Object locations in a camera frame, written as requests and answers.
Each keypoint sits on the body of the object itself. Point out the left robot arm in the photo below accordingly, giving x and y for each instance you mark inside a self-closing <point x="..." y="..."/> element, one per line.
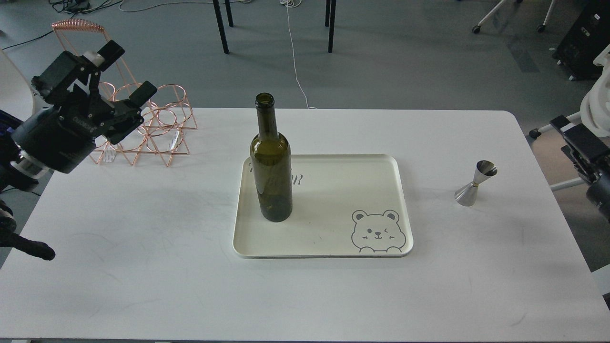
<point x="18" y="171"/>

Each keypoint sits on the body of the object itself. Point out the dark green wine bottle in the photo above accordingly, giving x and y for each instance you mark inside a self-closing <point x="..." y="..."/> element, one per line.
<point x="270" y="155"/>

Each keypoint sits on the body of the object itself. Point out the copper wire bottle rack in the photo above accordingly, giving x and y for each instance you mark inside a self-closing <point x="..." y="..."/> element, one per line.
<point x="162" y="133"/>

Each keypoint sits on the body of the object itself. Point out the black table leg right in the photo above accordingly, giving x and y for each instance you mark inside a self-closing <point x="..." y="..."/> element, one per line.
<point x="330" y="18"/>

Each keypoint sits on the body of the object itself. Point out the black cabinet on wheels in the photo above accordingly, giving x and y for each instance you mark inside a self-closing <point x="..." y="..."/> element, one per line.
<point x="586" y="39"/>

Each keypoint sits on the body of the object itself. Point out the cream tray with bear print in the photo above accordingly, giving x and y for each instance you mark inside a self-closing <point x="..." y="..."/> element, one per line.
<point x="344" y="205"/>

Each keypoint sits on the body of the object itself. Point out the black table leg left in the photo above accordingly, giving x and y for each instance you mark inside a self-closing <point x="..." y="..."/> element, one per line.
<point x="220" y="21"/>

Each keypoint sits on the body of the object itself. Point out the black table leg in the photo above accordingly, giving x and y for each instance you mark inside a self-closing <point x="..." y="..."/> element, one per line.
<point x="330" y="18"/>
<point x="220" y="21"/>

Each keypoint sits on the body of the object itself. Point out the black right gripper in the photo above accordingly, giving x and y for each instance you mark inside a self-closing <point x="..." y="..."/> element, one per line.
<point x="590" y="158"/>

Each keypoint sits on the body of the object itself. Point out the steel double jigger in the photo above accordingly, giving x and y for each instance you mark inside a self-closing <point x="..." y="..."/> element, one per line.
<point x="467" y="195"/>

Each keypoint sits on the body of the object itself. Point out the white office chair right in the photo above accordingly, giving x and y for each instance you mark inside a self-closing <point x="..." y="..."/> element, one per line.
<point x="594" y="109"/>

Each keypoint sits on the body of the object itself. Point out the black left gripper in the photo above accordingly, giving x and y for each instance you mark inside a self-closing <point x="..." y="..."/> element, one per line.
<point x="48" y="139"/>

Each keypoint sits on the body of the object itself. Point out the white chair left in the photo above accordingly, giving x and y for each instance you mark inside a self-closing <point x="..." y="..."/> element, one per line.
<point x="16" y="96"/>

